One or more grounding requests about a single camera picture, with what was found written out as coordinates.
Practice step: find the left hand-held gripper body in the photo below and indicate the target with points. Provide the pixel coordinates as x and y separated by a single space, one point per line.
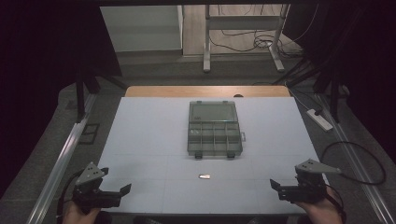
93 196

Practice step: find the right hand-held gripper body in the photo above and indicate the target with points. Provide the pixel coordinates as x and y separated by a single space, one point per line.
308 188

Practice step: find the clear plastic compartment box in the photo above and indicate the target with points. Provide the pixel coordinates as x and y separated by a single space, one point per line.
214 130

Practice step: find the person's left hand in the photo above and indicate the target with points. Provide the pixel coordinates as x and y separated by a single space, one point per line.
77 216

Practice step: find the person's right hand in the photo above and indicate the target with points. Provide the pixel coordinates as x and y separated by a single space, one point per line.
323 211

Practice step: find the dark floor grate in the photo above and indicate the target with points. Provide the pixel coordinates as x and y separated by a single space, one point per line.
89 133

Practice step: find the white table cover board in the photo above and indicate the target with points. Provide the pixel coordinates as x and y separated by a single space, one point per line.
149 149

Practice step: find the white power strip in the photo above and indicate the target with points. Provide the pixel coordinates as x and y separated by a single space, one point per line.
320 120

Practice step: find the black tripod stand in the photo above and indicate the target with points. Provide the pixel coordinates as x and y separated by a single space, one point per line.
334 93
81 93

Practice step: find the white cabinet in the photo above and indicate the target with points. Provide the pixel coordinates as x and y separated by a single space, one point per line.
143 28

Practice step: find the aluminium rail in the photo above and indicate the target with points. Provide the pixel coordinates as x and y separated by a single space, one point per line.
358 168
59 168

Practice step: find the white metal stand frame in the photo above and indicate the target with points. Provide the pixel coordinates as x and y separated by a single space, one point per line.
207 46

